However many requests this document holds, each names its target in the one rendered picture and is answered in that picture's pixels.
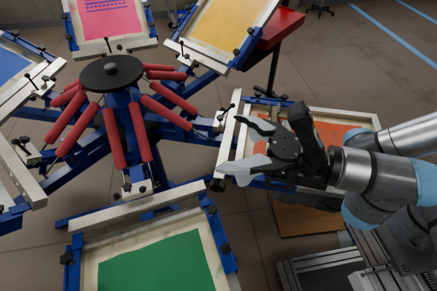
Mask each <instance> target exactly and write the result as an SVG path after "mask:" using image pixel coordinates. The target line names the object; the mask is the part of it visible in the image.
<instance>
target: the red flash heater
mask: <svg viewBox="0 0 437 291"><path fill-rule="evenodd" d="M305 17H306V15H305V14H301V13H299V12H295V9H292V8H288V7H285V6H281V5H279V7H278V8H277V10H276V12H275V13H274V14H273V16H272V18H271V19H270V20H269V22H268V24H267V25H266V26H265V28H264V29H263V35H262V37H261V38H260V39H259V41H258V43H257V44H256V46H255V47H257V48H259V49H262V50H264V51H268V50H269V49H270V48H271V47H273V46H274V45H276V44H277V43H278V42H280V41H281V40H283V39H284V38H285V37H286V36H288V35H290V34H291V33H292V32H293V31H295V30H297V29H298V28H299V27H301V26H302V25H303V24H304V20H305Z"/></svg>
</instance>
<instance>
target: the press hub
mask: <svg viewBox="0 0 437 291"><path fill-rule="evenodd" d="M143 74H144V66H143V63H142V62H141V61H140V60H139V59H138V58H136V57H132V56H129V55H111V56H107V57H103V58H99V59H97V60H95V61H93V62H91V63H90V64H89V65H87V66H86V67H85V68H84V69H83V70H82V72H81V73H80V75H79V81H80V83H81V85H82V87H83V88H84V89H86V90H88V91H90V92H95V93H100V94H107V95H106V96H105V99H106V102H107V107H108V108H112V109H113V112H114V117H115V120H116V124H117V125H118V126H117V127H118V132H119V135H120V140H121V143H122V148H123V151H124V153H126V152H128V150H127V139H126V128H125V126H130V125H133V121H132V118H131V114H130V111H129V106H128V104H130V103H131V102H132V100H131V96H130V93H129V90H126V88H128V89H129V87H130V89H131V91H133V92H135V93H136V94H138V95H139V96H141V97H142V96H143V95H145V94H141V93H140V91H139V90H138V89H137V88H135V87H132V85H134V84H135V83H136V82H138V81H139V80H140V78H141V77H142V76H143ZM146 95H147V96H149V97H150V96H151V95H148V94H146ZM132 96H133V101H134V102H138V103H139V107H140V111H141V114H142V119H143V117H145V114H146V112H147V113H152V114H158V113H156V112H154V111H153V110H151V109H150V108H148V107H146V108H145V106H144V105H143V104H142V103H140V99H141V98H140V97H138V96H136V95H135V94H133V93H132ZM143 122H144V126H145V130H146V134H147V137H148V141H149V145H150V149H151V152H152V157H153V160H154V164H155V167H153V168H151V170H152V175H153V179H154V183H156V181H160V183H161V187H160V188H156V189H154V190H153V192H154V193H153V194H152V195H154V194H158V193H160V192H164V191H167V190H170V187H171V186H173V185H175V183H174V182H172V181H170V180H168V179H167V176H166V172H165V169H164V166H163V162H162V160H161V156H160V153H159V150H158V147H157V143H158V142H159V141H160V140H161V139H162V137H163V135H162V134H153V133H151V132H153V131H154V130H155V129H156V128H157V127H158V126H159V122H156V121H146V120H143ZM104 125H105V122H104V119H103V114H96V115H95V117H94V128H95V130H98V129H99V128H100V127H102V126H104ZM168 209H169V207H164V208H161V209H157V210H155V211H154V212H164V211H166V210H168Z"/></svg>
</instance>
